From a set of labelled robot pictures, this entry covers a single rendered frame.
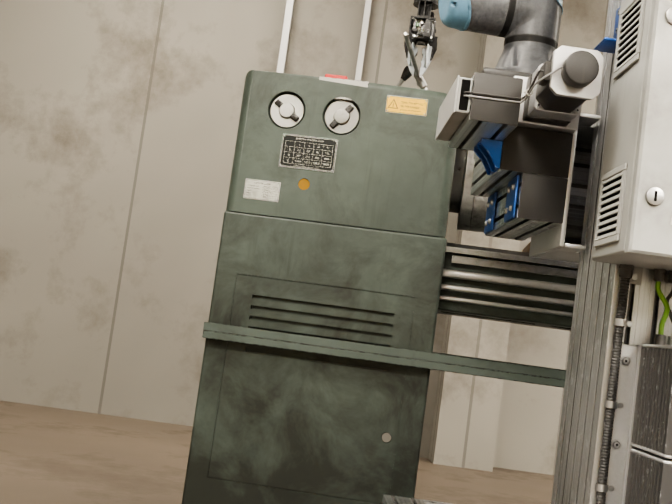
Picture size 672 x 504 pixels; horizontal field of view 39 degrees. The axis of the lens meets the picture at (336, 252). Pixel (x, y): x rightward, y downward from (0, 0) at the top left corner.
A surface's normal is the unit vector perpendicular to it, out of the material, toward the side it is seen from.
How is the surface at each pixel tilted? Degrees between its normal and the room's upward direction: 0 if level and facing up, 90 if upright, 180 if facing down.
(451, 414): 90
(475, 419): 90
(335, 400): 90
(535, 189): 90
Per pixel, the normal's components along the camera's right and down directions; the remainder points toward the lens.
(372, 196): -0.10, -0.10
